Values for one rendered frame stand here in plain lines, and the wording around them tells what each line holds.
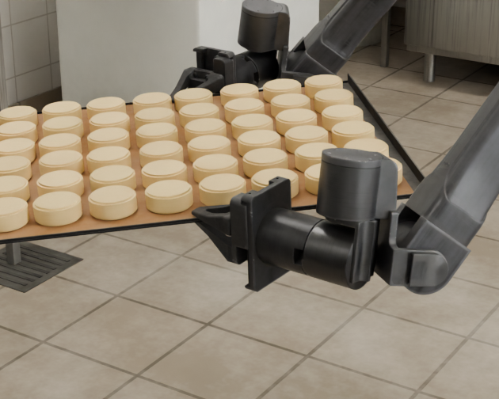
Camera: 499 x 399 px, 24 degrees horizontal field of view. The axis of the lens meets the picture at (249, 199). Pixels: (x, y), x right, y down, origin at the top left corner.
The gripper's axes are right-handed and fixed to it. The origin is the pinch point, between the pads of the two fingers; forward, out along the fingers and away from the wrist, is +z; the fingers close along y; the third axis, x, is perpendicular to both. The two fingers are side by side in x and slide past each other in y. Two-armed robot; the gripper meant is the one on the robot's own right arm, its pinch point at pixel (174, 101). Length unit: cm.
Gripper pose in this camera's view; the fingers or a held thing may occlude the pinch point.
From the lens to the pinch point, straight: 154.5
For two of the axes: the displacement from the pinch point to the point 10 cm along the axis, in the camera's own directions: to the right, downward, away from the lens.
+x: 7.9, 2.2, -5.7
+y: -0.3, -9.2, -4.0
